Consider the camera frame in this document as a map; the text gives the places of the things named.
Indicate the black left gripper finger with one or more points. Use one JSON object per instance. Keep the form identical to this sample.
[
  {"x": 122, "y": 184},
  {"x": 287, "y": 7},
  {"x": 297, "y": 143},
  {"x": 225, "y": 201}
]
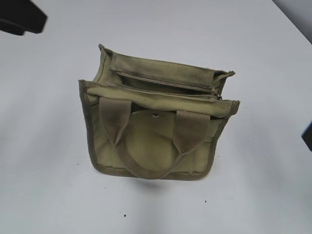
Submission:
[{"x": 20, "y": 16}]

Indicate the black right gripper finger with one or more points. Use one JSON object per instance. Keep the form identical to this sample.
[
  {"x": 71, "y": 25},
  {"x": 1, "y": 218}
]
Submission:
[{"x": 307, "y": 135}]

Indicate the olive yellow canvas bag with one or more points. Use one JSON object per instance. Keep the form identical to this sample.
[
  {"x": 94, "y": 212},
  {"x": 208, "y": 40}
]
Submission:
[{"x": 154, "y": 119}]

